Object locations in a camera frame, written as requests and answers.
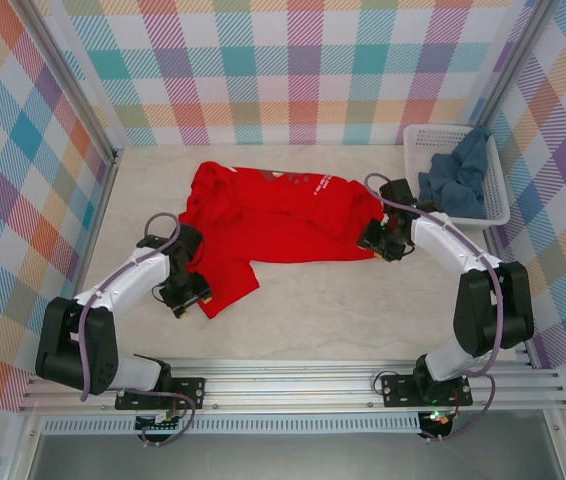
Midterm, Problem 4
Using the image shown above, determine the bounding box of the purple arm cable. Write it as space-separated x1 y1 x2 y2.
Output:
365 173 507 444
78 212 198 448

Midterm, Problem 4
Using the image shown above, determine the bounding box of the white plastic basket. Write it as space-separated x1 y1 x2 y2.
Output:
402 123 512 227

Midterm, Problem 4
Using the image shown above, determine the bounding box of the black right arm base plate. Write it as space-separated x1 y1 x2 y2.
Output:
381 373 474 407

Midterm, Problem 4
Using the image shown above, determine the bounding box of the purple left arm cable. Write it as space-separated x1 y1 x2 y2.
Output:
78 212 198 448

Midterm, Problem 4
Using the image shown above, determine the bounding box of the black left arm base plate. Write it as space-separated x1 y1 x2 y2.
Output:
114 377 208 412

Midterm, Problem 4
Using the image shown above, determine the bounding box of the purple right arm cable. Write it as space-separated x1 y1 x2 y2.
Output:
365 173 507 444

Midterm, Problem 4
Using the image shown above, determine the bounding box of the small controller board with wires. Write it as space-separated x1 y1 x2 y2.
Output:
420 409 458 439
135 413 185 434

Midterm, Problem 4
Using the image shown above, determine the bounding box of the grey metal panel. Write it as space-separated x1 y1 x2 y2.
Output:
27 433 564 480

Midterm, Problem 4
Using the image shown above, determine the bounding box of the blue t-shirt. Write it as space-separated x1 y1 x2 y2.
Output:
416 124 494 220

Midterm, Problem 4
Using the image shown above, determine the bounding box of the slotted grey cable duct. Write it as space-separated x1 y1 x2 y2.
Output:
42 418 422 435

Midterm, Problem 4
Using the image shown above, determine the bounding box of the aluminium frame post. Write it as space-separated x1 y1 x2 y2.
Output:
467 0 559 131
21 0 124 166

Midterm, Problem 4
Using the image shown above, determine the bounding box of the red t-shirt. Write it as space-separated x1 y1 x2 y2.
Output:
177 160 389 321

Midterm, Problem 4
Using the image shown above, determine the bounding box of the aluminium mounting rail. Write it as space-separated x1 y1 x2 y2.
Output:
17 357 566 414

